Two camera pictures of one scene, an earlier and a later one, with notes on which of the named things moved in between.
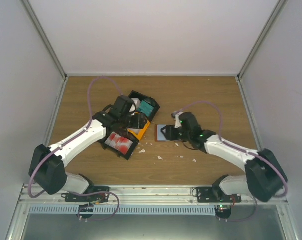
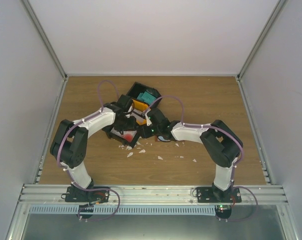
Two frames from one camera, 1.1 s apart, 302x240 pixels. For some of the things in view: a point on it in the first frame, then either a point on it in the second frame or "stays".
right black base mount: [215, 195] stays
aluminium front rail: [29, 195] stays
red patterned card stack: [119, 142] → [128, 135]
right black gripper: [170, 135] → [144, 133]
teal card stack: [146, 108] → [146, 97]
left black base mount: [93, 198] stays
